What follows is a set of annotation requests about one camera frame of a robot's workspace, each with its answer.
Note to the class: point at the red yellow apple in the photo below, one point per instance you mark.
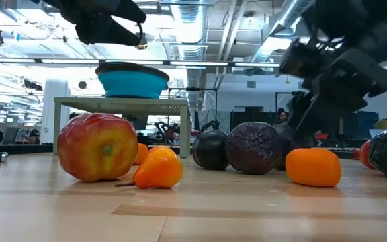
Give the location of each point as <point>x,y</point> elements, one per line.
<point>92,151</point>

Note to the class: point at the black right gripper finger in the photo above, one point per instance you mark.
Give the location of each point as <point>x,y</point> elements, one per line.
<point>297,107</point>
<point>324,107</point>

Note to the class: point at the white pillar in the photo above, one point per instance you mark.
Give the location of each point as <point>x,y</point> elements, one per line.
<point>55,111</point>

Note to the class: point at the blue collapsible bowl grey rim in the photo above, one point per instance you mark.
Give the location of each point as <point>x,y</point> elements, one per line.
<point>131,85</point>

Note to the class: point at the dark office partition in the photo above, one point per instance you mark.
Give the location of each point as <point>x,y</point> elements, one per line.
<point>361,127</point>

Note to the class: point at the pale green metal riser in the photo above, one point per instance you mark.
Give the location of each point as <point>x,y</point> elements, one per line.
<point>123,105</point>

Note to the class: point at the orange tangerine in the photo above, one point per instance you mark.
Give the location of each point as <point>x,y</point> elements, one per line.
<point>313,168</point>

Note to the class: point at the ceiling strip light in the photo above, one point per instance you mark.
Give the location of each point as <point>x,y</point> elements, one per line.
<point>197,63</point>

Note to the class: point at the small round orange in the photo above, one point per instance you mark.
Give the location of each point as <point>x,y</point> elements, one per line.
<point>142,153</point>

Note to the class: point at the purple wrinkled passion fruit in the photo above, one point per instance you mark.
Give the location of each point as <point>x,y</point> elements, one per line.
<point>289,144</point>
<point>254,148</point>

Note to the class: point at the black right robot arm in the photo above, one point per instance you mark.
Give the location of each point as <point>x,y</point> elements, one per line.
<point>354,17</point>

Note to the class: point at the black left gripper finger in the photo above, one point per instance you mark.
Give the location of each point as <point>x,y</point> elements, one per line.
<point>106,32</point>
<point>113,8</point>

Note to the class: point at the silver ventilation duct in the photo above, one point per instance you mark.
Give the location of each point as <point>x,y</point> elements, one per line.
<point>190,20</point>

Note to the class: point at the silver slanted duct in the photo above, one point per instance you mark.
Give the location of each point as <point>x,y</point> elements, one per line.
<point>281,23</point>

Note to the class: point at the black background rig frame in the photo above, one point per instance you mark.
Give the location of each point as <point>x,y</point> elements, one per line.
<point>193,89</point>

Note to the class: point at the small red pomegranate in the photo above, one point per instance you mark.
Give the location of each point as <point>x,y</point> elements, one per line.
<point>365,154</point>

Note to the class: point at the black plum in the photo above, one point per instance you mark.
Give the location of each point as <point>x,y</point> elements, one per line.
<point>210,149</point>

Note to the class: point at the person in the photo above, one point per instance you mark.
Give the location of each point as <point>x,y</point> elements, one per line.
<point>282,116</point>

